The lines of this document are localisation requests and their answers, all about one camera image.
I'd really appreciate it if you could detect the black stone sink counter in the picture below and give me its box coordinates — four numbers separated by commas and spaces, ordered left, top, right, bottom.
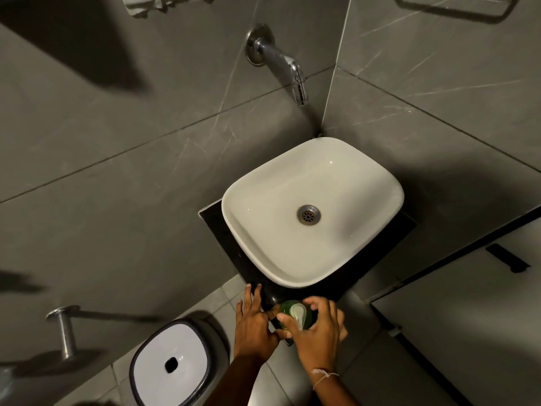
198, 199, 419, 324

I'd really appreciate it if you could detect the white door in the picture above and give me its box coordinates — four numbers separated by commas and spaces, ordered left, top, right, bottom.
371, 217, 541, 406

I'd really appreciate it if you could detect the white lidded grey trash bin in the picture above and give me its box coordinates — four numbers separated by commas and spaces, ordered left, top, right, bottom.
128, 318, 231, 406

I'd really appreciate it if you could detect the chrome wall faucet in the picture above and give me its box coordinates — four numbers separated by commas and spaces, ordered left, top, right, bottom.
245, 24, 309, 108

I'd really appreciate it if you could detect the white thread bracelet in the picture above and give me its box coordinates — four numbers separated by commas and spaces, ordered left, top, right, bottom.
311, 368, 340, 392

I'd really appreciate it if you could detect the person's left hand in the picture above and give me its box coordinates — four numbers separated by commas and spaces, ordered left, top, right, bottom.
234, 284, 293, 365

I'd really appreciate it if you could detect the white paper towel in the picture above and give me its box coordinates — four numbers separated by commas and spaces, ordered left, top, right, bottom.
119, 0, 219, 18

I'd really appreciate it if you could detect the person's right forearm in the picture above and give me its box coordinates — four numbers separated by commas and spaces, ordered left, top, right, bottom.
311, 370, 361, 406

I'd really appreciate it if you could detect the green soap dispenser bottle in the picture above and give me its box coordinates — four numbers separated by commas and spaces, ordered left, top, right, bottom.
277, 299, 318, 339

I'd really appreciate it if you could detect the chrome toilet paper holder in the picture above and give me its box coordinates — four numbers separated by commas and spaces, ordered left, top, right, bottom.
45, 304, 82, 361

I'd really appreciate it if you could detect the white ceramic sink basin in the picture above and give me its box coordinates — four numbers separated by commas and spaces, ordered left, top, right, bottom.
221, 137, 405, 289

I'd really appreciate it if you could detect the metal sink drain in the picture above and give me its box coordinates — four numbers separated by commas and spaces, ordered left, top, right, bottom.
296, 204, 322, 226

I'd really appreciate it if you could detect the person's right hand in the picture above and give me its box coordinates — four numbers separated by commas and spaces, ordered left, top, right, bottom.
277, 296, 349, 375

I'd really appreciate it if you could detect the person's left forearm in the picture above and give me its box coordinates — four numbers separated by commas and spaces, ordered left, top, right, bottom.
203, 355, 266, 406

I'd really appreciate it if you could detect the chrome towel rack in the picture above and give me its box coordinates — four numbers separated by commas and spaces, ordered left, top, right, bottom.
392, 0, 521, 25

